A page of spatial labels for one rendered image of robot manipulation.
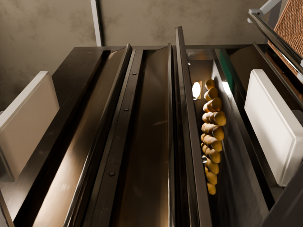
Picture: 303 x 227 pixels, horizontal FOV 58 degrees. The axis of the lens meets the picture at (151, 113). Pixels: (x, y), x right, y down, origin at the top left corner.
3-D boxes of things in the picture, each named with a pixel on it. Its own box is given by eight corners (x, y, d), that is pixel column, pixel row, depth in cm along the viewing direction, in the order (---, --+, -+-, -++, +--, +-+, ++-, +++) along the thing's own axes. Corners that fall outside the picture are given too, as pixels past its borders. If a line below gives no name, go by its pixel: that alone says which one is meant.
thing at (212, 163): (215, 197, 169) (206, 197, 169) (206, 147, 209) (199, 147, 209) (227, 117, 135) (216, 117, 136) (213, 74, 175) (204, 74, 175)
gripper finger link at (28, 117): (15, 183, 14) (1, 183, 14) (60, 108, 20) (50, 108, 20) (-6, 137, 12) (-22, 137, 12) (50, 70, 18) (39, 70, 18)
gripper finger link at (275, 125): (294, 138, 11) (313, 138, 11) (250, 68, 17) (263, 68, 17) (277, 188, 13) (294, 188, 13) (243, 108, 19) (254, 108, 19)
